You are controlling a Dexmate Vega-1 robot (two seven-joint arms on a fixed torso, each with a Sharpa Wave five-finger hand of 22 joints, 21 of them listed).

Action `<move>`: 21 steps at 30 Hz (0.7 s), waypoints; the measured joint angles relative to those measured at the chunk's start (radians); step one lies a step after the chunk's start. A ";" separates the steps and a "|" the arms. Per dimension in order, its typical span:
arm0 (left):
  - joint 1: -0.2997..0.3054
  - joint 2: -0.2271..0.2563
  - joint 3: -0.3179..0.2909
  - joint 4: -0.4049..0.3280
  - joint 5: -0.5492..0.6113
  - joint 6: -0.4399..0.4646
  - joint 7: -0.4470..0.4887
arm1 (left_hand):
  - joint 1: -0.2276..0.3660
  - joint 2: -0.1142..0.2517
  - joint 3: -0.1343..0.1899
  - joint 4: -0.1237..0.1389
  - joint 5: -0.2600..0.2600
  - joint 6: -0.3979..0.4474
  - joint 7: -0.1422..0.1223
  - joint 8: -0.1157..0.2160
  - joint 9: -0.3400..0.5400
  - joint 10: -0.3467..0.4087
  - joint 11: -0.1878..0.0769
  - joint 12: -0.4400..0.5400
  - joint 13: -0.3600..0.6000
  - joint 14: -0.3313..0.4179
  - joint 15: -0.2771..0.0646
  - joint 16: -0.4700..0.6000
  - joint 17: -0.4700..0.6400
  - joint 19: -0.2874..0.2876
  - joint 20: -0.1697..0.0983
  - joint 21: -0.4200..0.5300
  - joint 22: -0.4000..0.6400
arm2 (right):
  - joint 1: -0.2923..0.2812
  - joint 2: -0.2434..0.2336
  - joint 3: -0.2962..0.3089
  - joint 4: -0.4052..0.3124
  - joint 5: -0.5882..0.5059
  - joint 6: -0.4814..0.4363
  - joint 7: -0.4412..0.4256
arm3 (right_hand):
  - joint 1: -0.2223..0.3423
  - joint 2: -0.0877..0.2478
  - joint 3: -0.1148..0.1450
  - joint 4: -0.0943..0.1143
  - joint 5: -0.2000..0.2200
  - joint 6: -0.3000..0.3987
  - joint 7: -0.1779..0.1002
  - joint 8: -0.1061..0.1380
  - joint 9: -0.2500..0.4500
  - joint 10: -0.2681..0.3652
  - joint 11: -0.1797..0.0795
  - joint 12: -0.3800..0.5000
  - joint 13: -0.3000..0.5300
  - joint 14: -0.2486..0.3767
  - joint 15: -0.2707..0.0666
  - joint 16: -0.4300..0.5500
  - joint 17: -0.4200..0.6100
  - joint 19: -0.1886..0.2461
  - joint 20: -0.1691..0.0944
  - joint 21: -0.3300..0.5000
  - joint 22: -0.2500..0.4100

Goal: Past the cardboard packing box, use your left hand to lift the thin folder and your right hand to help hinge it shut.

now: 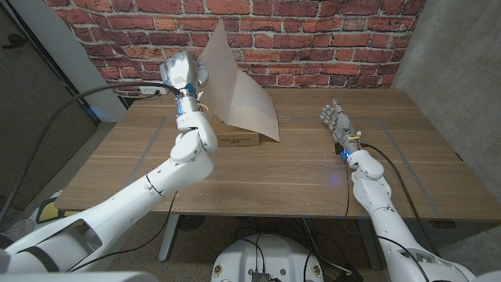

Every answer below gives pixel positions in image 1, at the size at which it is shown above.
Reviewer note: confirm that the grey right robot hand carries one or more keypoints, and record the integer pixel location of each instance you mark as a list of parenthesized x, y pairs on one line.
[(339, 123)]

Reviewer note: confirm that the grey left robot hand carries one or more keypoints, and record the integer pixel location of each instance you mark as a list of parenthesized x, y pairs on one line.
[(180, 70)]

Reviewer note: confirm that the thin beige paper folder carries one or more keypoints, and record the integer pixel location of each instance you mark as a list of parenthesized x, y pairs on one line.
[(238, 90)]

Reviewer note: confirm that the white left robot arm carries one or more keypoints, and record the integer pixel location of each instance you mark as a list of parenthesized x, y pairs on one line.
[(117, 211)]

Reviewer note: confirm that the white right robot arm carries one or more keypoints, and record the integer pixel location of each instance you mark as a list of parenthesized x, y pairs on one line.
[(383, 219)]

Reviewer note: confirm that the brown cardboard packing box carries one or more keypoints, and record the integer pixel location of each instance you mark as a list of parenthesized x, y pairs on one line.
[(238, 139)]

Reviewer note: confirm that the white power strip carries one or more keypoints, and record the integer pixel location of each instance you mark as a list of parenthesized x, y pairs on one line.
[(150, 89)]

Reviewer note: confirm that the red brick print backdrop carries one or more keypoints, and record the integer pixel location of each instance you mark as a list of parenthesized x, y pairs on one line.
[(313, 39)]

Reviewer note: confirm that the grey metal table leg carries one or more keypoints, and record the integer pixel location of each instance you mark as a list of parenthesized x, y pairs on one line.
[(168, 239), (367, 246)]

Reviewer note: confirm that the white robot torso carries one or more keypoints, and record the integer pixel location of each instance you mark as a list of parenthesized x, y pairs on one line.
[(274, 254)]

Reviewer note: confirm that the dark wooden door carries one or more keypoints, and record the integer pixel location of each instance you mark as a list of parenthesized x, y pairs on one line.
[(31, 117)]

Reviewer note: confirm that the yellow and black floor item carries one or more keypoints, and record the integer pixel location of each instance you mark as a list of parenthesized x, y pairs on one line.
[(51, 211)]

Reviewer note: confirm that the grey sneaker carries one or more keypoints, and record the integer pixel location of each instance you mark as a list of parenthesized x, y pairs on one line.
[(19, 231)]

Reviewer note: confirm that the white robot chest cover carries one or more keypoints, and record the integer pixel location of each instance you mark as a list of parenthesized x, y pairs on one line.
[(78, 277)]

